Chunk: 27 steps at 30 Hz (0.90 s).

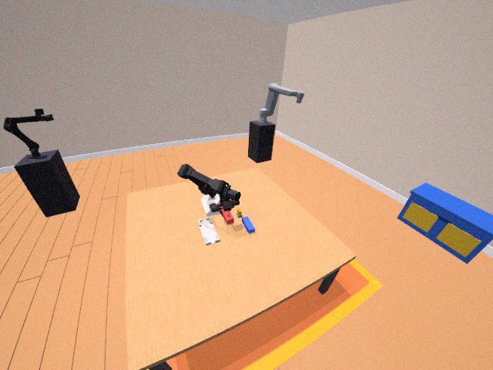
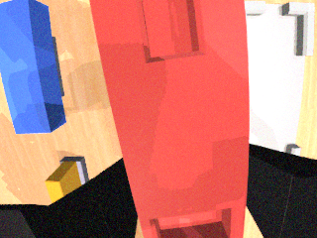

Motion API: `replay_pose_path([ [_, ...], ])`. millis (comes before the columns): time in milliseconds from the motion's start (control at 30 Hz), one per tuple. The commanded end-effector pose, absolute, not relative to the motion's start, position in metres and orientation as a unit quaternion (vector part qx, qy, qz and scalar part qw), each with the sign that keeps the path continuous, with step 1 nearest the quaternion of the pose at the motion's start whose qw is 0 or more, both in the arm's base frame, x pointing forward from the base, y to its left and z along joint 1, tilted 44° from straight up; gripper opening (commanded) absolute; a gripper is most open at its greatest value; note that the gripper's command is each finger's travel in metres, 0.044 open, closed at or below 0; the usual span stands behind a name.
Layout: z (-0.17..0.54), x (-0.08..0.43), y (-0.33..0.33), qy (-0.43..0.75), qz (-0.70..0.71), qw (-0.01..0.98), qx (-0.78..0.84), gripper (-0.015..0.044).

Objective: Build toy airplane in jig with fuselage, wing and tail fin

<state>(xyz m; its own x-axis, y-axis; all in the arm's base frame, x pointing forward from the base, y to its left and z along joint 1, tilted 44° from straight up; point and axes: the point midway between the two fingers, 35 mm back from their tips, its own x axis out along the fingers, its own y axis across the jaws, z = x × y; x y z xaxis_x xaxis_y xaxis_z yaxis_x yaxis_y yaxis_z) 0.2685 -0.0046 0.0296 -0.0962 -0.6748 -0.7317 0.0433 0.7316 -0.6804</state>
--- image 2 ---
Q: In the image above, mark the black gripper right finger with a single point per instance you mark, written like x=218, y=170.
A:
x=282, y=193

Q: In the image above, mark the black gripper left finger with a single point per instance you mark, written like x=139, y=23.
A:
x=104, y=207

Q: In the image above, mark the orange rectangular block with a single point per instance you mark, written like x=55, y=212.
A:
x=63, y=180

